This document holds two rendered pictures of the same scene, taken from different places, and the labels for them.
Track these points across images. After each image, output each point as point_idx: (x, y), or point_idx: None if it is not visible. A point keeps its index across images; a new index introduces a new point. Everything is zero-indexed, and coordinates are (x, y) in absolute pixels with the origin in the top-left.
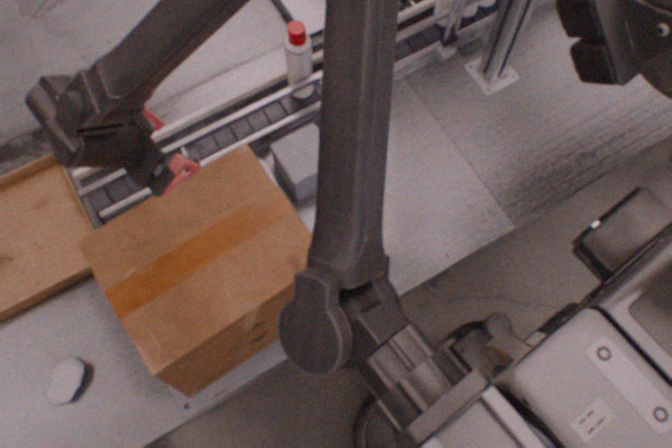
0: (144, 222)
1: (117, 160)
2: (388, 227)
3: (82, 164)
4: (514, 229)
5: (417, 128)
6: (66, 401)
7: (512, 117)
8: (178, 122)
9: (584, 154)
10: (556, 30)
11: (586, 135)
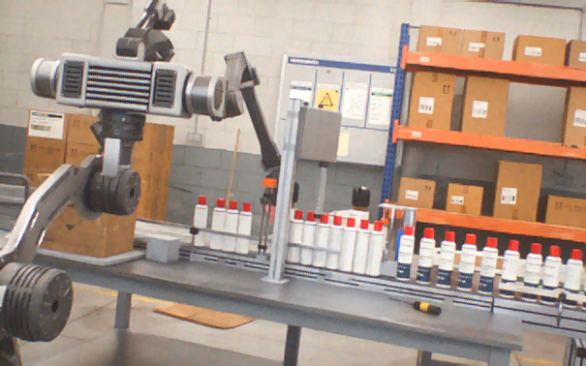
0: None
1: (101, 137)
2: (157, 269)
3: (92, 127)
4: (196, 288)
5: (218, 271)
6: (9, 236)
7: (257, 283)
8: (146, 228)
9: (263, 293)
10: (326, 288)
11: (275, 293)
